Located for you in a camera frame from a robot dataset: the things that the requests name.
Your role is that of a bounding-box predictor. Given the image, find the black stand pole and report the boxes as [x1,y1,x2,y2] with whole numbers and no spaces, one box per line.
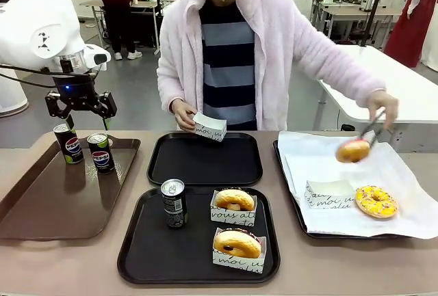
[359,0,391,48]

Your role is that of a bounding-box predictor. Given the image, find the person in pink fleece robe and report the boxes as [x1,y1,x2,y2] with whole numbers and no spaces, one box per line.
[156,0,389,132]

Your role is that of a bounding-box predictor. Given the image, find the bystander in dark red top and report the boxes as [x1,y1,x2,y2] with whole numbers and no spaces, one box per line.
[90,0,143,61]

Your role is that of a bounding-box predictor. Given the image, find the brown tray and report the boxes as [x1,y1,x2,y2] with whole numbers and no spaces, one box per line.
[0,137,142,242]

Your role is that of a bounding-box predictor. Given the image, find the white paper sheet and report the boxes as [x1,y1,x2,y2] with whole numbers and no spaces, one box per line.
[277,131,438,241]

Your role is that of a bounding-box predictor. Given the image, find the grey table with clutter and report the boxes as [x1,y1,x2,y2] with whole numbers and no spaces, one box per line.
[80,0,164,56]

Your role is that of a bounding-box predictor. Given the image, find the person's right forearm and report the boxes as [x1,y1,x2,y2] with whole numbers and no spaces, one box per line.
[156,49,192,105]

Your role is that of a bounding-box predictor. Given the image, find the person's right hand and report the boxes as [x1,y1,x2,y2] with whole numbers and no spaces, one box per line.
[170,99,199,132]

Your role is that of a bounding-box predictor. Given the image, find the blue striped shirt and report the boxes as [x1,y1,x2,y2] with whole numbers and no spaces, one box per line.
[198,0,257,131]

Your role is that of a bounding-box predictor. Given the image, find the black tongs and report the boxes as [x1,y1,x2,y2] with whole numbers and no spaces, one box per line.
[357,107,394,148]

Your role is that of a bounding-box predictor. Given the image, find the black tray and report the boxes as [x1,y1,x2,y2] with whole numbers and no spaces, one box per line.
[146,132,263,187]
[272,138,411,241]
[117,186,281,285]

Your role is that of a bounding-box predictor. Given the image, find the white paper box black script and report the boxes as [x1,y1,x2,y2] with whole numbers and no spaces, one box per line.
[304,179,357,210]
[192,111,227,142]

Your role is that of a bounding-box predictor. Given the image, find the person's left forearm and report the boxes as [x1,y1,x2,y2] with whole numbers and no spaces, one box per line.
[304,46,388,103]

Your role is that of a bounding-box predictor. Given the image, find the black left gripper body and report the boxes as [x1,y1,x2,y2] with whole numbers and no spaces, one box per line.
[53,74,100,109]

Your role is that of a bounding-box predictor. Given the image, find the red dress figure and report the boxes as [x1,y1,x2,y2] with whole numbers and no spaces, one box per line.
[383,0,438,68]

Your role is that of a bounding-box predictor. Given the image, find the grey workbench with equipment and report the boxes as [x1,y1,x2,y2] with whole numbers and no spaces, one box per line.
[307,0,403,46]

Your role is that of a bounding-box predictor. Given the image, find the pink glazed donut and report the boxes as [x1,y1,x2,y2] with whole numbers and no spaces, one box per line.
[335,139,372,164]

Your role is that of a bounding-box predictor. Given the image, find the black Pepsi can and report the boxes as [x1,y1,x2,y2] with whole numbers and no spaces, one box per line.
[53,124,85,165]
[87,133,116,175]
[160,178,188,228]

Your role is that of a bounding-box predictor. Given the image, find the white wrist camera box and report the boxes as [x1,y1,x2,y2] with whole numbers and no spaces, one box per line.
[83,44,112,71]

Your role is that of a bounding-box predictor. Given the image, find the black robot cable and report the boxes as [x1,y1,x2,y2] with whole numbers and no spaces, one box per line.
[0,64,95,89]

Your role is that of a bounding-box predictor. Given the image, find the yellow sprinkled donut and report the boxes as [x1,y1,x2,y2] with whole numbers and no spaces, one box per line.
[355,185,399,219]

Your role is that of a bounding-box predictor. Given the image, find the white table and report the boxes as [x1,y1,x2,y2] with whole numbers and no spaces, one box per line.
[316,44,438,133]

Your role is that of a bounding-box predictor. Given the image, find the person's left hand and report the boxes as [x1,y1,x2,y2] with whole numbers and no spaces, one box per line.
[368,90,400,131]

